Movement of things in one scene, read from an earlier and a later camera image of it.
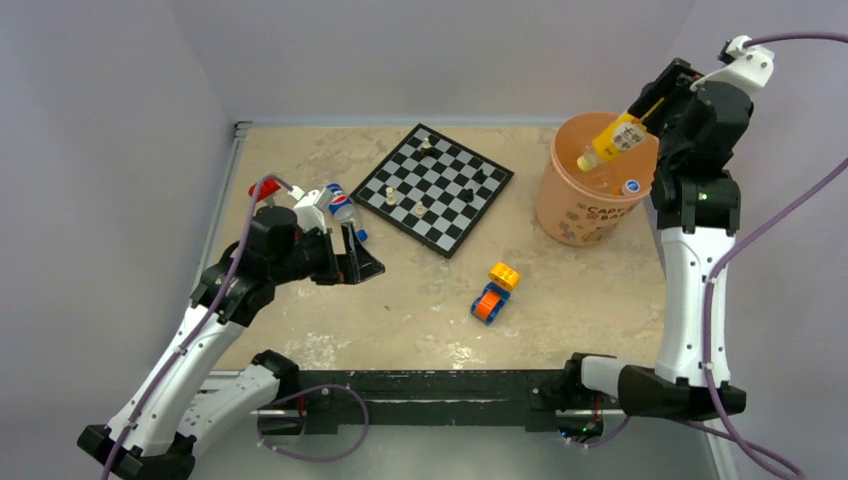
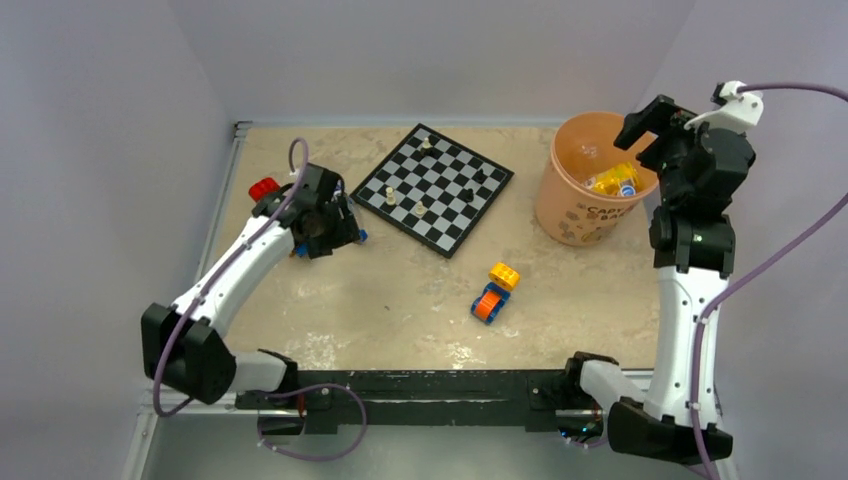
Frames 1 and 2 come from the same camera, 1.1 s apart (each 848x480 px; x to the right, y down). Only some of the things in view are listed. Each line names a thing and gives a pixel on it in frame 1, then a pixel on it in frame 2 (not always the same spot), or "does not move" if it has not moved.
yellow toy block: (504, 275) does not move
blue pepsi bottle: (341, 207) does not move
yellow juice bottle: (623, 135) -> (608, 182)
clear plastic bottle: (603, 179) -> (589, 151)
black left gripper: (353, 266) -> (344, 233)
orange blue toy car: (491, 300) does not move
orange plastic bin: (579, 206) does not move
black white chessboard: (434, 190) does not move
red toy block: (269, 185) does not move
